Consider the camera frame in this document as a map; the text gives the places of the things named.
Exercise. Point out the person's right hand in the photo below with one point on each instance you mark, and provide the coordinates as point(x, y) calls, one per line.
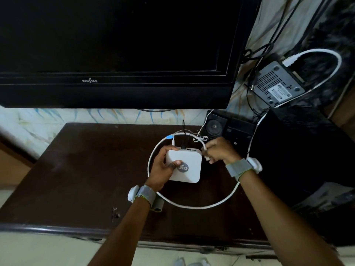
point(224, 152)

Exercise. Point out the person's left hand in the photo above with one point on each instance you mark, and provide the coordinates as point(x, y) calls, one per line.
point(158, 171)

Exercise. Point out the person's right fingers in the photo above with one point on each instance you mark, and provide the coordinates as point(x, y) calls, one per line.
point(212, 155)

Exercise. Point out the person's left thumb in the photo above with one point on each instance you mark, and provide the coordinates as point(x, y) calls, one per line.
point(173, 164)

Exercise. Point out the white square set-top box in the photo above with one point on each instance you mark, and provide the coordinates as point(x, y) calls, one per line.
point(187, 167)

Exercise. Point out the person's left forearm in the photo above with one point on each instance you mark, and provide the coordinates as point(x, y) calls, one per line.
point(124, 232)

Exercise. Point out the person's right forearm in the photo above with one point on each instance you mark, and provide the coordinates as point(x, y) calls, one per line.
point(277, 218)

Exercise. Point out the small black speaker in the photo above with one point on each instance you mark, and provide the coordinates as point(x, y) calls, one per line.
point(219, 127)

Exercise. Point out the grey wristband with white tracker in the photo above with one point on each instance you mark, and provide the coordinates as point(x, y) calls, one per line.
point(147, 195)
point(241, 167)

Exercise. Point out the large black subwoofer box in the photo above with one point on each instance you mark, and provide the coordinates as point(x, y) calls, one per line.
point(299, 152)

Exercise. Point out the grey vented router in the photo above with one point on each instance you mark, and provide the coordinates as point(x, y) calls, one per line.
point(277, 83)

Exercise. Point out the black flat screen television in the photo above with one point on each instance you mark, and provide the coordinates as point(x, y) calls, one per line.
point(116, 41)

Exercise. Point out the black fluffy cloth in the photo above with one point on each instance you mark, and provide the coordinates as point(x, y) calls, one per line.
point(332, 30)

